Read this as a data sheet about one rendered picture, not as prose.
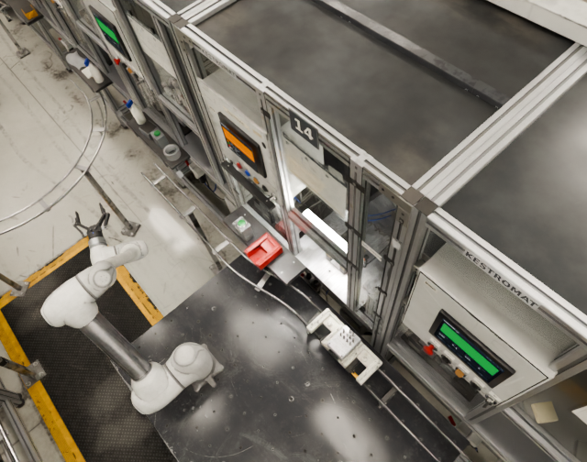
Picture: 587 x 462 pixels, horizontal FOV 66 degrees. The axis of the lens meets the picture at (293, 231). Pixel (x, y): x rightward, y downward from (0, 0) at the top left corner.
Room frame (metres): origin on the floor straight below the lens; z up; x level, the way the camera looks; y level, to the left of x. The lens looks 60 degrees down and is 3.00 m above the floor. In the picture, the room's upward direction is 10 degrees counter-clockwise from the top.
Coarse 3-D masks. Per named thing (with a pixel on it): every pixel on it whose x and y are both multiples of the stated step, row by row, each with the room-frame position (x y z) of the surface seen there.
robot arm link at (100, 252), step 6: (96, 246) 1.30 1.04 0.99; (102, 246) 1.31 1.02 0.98; (114, 246) 1.31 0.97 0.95; (90, 252) 1.29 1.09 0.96; (96, 252) 1.26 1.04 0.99; (102, 252) 1.26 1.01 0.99; (108, 252) 1.26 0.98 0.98; (114, 252) 1.26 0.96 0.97; (96, 258) 1.23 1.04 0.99; (102, 258) 1.22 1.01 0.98
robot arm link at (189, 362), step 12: (180, 348) 0.68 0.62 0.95; (192, 348) 0.67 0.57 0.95; (204, 348) 0.69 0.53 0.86; (168, 360) 0.65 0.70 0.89; (180, 360) 0.62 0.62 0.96; (192, 360) 0.62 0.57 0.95; (204, 360) 0.62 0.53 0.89; (180, 372) 0.58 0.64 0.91; (192, 372) 0.57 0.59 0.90; (204, 372) 0.59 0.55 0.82
